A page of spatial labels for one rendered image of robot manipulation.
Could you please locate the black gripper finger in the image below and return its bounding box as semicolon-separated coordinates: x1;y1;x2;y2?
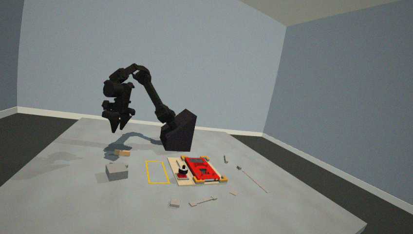
120;115;132;130
109;119;121;133

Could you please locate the black toy wheel with grey hub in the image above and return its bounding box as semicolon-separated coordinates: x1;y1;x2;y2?
179;166;188;174

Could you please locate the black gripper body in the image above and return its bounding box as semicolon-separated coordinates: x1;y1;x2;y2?
102;97;135;120

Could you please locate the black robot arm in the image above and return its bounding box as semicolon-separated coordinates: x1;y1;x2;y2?
102;63;180;131

